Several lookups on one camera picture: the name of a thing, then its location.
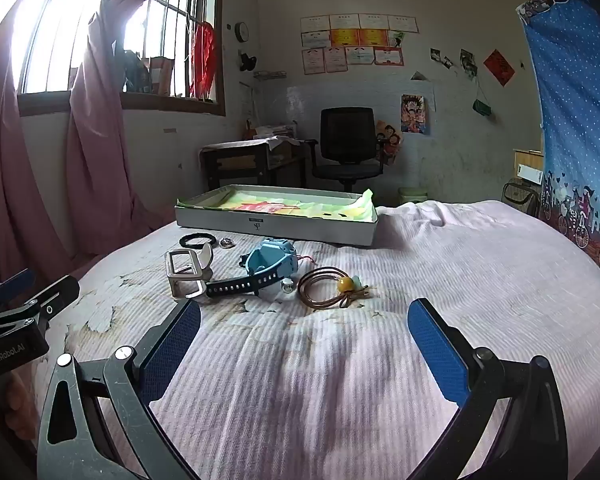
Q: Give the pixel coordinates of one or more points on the black office chair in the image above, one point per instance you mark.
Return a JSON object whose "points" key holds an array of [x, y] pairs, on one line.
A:
{"points": [[345, 135]]}

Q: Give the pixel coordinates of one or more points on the white cardboard box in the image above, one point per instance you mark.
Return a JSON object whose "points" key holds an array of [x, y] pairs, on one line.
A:
{"points": [[305, 227]]}

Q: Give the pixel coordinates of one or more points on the red hanging cloth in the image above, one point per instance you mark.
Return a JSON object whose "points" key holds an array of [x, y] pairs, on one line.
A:
{"points": [[205, 60]]}

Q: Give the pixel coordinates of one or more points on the person's left hand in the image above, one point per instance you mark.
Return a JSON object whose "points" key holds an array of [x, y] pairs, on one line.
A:
{"points": [[15, 400]]}

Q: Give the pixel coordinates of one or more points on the wall photos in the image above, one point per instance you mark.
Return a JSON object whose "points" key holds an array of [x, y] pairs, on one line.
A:
{"points": [[468, 62], [441, 58]]}

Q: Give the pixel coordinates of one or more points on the colourful paper lining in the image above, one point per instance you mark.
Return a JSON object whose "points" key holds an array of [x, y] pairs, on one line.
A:
{"points": [[280, 207]]}

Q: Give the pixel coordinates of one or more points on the blue dotted curtain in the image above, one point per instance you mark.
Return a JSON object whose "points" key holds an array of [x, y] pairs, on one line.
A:
{"points": [[575, 110]]}

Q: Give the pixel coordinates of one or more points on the pink curtain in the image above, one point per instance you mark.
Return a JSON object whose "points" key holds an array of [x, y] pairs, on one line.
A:
{"points": [[10, 160], [105, 125]]}

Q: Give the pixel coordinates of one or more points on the barred window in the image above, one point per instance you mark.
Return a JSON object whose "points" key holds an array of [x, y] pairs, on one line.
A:
{"points": [[55, 25]]}

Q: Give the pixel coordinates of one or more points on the round wall clock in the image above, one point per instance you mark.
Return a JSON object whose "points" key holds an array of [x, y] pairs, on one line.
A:
{"points": [[242, 32]]}

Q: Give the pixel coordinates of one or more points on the red diamond paper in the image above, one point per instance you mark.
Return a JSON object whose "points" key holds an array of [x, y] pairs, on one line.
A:
{"points": [[499, 67]]}

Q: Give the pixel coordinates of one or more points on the papers on desk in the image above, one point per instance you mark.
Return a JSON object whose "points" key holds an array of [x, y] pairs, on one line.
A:
{"points": [[275, 131]]}

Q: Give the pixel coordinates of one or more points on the wooden cabinet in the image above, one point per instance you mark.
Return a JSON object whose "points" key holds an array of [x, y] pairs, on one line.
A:
{"points": [[527, 165]]}

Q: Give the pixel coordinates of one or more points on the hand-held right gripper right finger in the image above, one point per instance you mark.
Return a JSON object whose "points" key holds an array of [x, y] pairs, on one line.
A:
{"points": [[437, 345]]}

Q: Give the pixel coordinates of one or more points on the group of wall certificates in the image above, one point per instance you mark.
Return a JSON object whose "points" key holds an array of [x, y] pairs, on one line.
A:
{"points": [[360, 42]]}

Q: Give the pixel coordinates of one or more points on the dark wooden desk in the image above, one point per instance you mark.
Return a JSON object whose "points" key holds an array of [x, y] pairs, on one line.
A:
{"points": [[235, 147]]}

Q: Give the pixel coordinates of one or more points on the green hanging pouch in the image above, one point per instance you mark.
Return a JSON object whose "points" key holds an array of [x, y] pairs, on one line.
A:
{"points": [[481, 107]]}

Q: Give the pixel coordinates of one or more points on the green trash bin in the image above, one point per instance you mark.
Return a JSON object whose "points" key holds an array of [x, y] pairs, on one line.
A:
{"points": [[412, 196]]}

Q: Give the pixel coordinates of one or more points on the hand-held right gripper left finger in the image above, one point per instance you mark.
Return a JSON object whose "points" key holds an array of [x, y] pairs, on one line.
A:
{"points": [[172, 345]]}

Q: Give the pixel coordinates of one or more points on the orange cartoon wall poster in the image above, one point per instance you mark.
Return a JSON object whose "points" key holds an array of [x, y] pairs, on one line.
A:
{"points": [[389, 142]]}

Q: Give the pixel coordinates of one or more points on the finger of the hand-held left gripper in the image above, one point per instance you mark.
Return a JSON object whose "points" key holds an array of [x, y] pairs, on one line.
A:
{"points": [[12, 284], [60, 292]]}

